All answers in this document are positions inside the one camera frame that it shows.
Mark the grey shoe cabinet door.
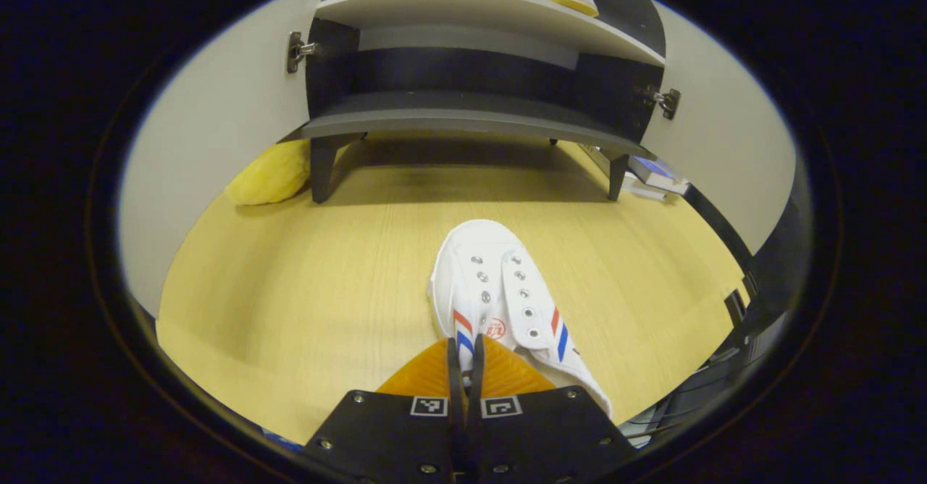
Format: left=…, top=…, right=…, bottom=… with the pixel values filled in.
left=640, top=0, right=798, bottom=256
left=119, top=0, right=343, bottom=318

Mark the metal door hinge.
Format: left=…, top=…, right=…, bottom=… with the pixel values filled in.
left=286, top=31, right=324, bottom=75
left=637, top=83, right=682, bottom=121

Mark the stack of books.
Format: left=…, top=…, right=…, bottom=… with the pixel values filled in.
left=579, top=143, right=690, bottom=203

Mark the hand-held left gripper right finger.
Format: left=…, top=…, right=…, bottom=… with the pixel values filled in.
left=466, top=335, right=639, bottom=484

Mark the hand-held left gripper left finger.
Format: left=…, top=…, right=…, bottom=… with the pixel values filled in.
left=301, top=335, right=465, bottom=484

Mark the yellow plush toy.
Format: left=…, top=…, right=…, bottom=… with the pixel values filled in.
left=225, top=138, right=313, bottom=207

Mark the grey shoe cabinet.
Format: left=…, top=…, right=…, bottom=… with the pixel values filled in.
left=299, top=0, right=668, bottom=204

